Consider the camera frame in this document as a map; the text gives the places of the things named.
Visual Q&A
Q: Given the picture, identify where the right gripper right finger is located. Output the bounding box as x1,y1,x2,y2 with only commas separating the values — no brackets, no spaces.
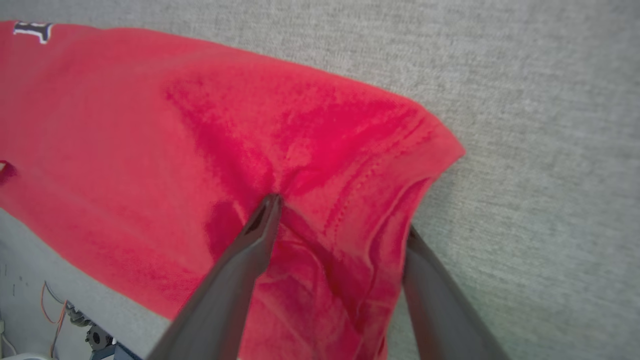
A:
402,225,512,360

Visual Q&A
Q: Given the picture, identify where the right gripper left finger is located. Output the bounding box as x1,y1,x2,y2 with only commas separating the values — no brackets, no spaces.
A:
145,193,285,360

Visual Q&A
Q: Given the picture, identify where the red and white jersey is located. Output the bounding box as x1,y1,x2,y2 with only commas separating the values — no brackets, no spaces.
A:
0,20,467,360

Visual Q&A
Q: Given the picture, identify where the orange wire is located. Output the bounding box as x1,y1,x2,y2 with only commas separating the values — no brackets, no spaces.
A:
40,281,69,359

